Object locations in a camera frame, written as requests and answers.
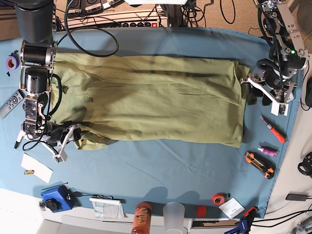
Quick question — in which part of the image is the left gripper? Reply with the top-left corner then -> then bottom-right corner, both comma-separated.
240,70 -> 297,106

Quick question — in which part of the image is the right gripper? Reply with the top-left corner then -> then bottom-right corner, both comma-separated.
40,121 -> 82,155

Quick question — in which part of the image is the olive green t-shirt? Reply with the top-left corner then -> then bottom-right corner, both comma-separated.
51,53 -> 250,150

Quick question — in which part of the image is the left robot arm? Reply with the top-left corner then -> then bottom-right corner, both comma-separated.
241,0 -> 309,106

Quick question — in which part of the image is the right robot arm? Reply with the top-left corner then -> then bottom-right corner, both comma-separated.
15,0 -> 260,150

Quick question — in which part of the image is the white paper sheet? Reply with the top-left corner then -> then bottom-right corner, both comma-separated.
21,153 -> 53,183

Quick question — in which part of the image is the white black marker pen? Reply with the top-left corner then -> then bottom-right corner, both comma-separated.
14,132 -> 23,149

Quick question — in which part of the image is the purple glue tube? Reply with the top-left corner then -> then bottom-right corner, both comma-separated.
257,147 -> 278,157

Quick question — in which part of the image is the small yellow battery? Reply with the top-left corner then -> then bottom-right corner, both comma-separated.
24,170 -> 35,175

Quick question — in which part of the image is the blue box with knob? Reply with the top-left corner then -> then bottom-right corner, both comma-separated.
41,185 -> 74,213

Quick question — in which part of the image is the grey remote control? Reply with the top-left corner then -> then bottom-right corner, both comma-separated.
0,89 -> 25,118

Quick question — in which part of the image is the orange black utility knife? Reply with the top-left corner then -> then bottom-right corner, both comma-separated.
245,152 -> 274,179

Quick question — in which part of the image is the blue table cloth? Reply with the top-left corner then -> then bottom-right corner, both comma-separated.
0,28 -> 303,217

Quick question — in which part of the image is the white paper booklet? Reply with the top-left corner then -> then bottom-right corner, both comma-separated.
89,197 -> 124,219

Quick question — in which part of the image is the purple tape roll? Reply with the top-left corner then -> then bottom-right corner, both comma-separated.
6,53 -> 20,71

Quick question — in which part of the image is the black power adapter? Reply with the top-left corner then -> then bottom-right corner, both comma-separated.
285,193 -> 309,201

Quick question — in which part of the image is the orange drink bottle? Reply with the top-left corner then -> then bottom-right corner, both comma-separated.
131,202 -> 152,234

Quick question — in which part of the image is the orange tape roll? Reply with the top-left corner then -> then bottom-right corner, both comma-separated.
212,193 -> 228,206

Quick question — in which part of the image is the white square card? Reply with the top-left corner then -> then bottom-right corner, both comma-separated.
219,197 -> 245,219

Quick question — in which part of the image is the translucent plastic cup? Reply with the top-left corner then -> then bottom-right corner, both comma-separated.
163,202 -> 185,234

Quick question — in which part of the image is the small red block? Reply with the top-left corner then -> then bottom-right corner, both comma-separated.
196,206 -> 207,217

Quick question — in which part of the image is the blue orange bar clamp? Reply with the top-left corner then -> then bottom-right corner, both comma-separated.
224,206 -> 258,234

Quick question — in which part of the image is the white power strip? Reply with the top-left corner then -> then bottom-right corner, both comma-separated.
67,8 -> 168,29

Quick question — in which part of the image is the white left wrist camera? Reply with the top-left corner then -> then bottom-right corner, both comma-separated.
271,101 -> 289,116

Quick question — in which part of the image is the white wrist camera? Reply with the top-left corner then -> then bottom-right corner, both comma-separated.
52,151 -> 68,164
271,101 -> 289,116

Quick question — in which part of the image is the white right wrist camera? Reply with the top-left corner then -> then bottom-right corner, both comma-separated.
52,151 -> 68,164

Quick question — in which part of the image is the red handled screwdriver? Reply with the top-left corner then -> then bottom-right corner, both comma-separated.
260,116 -> 286,144

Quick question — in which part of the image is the black cable tie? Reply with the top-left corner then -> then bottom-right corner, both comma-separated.
42,182 -> 68,191

